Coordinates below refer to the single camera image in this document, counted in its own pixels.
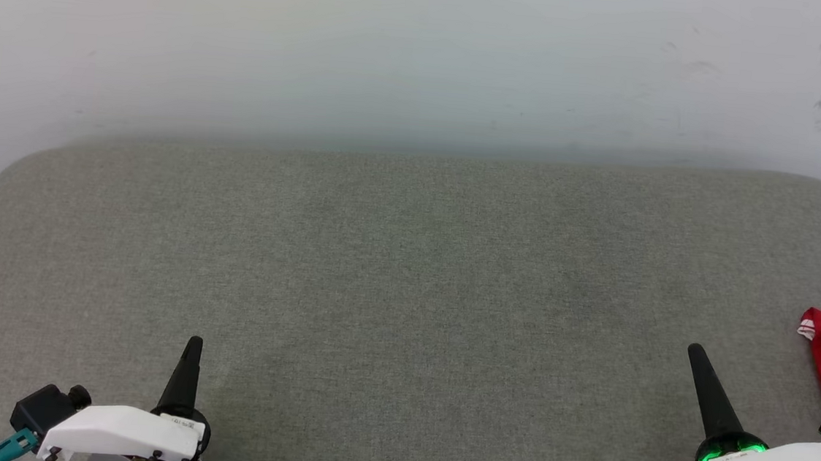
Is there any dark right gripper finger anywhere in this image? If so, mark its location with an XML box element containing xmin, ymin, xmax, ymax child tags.
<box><xmin>679</xmin><ymin>343</ymin><xmax>752</xmax><ymax>443</ymax></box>

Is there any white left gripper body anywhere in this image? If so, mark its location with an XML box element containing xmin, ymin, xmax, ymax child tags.
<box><xmin>37</xmin><ymin>393</ymin><xmax>215</xmax><ymax>461</ymax></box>

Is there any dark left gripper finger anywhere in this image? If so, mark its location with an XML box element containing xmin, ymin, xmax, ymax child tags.
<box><xmin>156</xmin><ymin>332</ymin><xmax>205</xmax><ymax>413</ymax></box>

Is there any grey fabric sofa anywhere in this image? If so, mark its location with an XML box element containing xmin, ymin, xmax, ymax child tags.
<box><xmin>0</xmin><ymin>110</ymin><xmax>821</xmax><ymax>461</ymax></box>

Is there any teal left camera connector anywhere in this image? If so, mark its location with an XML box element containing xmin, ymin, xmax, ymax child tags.
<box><xmin>0</xmin><ymin>426</ymin><xmax>41</xmax><ymax>461</ymax></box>

